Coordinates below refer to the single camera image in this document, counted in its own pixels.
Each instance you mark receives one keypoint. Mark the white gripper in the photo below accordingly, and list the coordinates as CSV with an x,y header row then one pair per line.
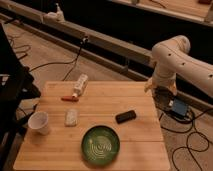
x,y
160,81

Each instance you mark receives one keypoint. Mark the black eraser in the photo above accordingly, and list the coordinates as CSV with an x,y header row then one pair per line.
x,y
126,116

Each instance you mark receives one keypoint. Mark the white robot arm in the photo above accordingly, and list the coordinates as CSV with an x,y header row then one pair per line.
x,y
171,57

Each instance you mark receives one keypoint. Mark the blue power box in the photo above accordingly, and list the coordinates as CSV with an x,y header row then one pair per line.
x,y
179,108

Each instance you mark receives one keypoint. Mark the white bottle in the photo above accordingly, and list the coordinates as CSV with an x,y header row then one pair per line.
x,y
80,85

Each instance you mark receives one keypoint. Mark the green plate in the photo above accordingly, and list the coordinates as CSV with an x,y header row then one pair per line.
x,y
100,145

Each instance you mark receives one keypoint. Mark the red marker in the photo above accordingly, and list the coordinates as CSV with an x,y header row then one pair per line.
x,y
70,98

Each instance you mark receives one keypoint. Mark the white paper cup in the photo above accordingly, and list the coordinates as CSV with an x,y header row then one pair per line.
x,y
39,122

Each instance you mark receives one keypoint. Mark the black chair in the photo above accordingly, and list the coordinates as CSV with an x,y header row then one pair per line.
x,y
16,84

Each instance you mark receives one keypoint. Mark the wooden rail beam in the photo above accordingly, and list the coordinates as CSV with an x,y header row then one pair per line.
x,y
120,33

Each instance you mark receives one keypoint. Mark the white object on rail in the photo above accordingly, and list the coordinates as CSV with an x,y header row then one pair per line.
x,y
58,15

